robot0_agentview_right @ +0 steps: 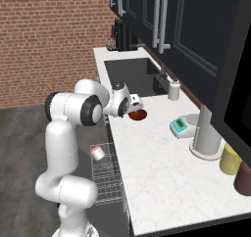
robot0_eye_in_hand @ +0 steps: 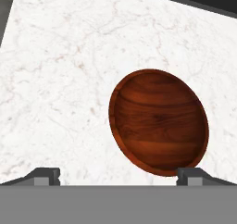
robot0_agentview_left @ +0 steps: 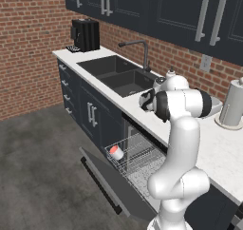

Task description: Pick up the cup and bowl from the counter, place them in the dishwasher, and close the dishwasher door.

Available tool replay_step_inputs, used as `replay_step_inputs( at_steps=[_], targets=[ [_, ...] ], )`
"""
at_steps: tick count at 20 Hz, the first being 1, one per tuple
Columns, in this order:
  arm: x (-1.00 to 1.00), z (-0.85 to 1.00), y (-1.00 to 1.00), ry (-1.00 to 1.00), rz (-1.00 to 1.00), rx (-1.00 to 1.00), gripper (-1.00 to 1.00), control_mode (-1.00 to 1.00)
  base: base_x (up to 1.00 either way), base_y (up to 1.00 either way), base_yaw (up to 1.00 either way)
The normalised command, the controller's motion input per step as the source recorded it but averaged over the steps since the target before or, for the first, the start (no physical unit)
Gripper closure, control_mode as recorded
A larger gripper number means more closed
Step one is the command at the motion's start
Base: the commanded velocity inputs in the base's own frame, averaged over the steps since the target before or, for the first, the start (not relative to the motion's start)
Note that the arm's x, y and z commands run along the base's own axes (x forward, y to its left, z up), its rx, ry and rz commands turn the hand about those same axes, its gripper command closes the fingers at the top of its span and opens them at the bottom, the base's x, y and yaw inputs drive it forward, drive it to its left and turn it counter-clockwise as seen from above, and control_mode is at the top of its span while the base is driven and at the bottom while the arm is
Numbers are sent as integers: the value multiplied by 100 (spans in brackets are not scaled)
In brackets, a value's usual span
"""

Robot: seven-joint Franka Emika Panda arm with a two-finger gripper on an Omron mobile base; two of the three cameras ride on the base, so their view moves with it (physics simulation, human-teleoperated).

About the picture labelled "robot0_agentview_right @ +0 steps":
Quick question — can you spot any black wall cupboard door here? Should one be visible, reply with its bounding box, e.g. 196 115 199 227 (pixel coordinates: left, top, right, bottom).
162 0 245 112
139 0 165 58

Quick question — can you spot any brown bowl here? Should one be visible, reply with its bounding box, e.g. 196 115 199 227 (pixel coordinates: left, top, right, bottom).
127 108 149 122

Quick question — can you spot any black microwave oven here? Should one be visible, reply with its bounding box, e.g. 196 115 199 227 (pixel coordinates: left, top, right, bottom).
210 0 251 166

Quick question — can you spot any dark tap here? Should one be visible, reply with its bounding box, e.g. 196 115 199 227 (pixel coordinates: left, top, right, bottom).
159 63 170 81

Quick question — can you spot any white cup with red inside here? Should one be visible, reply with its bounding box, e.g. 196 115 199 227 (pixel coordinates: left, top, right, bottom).
89 145 107 162

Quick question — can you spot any white paper towel roll holder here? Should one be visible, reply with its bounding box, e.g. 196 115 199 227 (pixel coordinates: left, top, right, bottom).
188 104 226 162

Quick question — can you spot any wire dishwasher rack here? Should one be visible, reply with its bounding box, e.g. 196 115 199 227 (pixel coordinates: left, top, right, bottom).
89 141 126 206

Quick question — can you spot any dark grey dishwasher door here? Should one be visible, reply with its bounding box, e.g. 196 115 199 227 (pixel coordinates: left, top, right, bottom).
75 122 133 237

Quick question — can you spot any black wall cupboard run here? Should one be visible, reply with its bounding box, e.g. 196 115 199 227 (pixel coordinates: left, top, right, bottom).
108 0 142 39

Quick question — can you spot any yellow canister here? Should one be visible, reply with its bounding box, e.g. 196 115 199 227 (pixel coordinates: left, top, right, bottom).
219 142 244 176

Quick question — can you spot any black sink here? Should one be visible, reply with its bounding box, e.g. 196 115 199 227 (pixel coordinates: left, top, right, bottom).
103 57 170 99

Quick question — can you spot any silver cupboard handle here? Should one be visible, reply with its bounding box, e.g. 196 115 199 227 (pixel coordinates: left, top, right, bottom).
158 0 176 55
151 0 163 49

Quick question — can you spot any white soap bottle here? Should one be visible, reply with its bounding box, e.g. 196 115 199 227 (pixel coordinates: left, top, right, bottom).
168 78 181 102

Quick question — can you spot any white and teal kitchen scale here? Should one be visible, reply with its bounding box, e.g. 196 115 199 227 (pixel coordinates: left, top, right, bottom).
169 113 201 140

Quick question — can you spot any black coffee machine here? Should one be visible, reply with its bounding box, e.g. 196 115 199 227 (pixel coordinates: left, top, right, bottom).
106 18 139 53

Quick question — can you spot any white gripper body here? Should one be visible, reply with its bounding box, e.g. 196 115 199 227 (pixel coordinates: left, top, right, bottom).
127 98 146 115

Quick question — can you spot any dark brown canister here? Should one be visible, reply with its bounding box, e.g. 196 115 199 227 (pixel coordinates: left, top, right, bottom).
233 161 251 197

